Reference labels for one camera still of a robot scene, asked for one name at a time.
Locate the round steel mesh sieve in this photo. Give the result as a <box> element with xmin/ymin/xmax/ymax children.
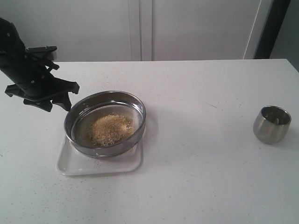
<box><xmin>64</xmin><ymin>91</ymin><xmax>146</xmax><ymax>158</ymax></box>

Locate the stainless steel cup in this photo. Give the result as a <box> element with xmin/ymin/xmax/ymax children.
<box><xmin>253</xmin><ymin>105</ymin><xmax>292</xmax><ymax>145</ymax></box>

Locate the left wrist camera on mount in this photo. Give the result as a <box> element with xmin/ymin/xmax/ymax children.
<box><xmin>25</xmin><ymin>46</ymin><xmax>59</xmax><ymax>71</ymax></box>

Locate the white square tray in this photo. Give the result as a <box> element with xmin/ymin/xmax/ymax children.
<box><xmin>56</xmin><ymin>112</ymin><xmax>157</xmax><ymax>176</ymax></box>

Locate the dark door frame post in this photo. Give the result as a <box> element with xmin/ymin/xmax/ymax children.
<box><xmin>254</xmin><ymin>0</ymin><xmax>291</xmax><ymax>59</ymax></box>

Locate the yellow and white grain mix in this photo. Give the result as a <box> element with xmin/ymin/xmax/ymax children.
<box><xmin>89</xmin><ymin>114</ymin><xmax>135</xmax><ymax>147</ymax></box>

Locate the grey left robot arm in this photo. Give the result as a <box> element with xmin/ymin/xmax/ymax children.
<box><xmin>0</xmin><ymin>19</ymin><xmax>79</xmax><ymax>112</ymax></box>

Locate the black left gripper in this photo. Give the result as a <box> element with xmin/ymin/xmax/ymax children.
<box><xmin>0</xmin><ymin>51</ymin><xmax>79</xmax><ymax>112</ymax></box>

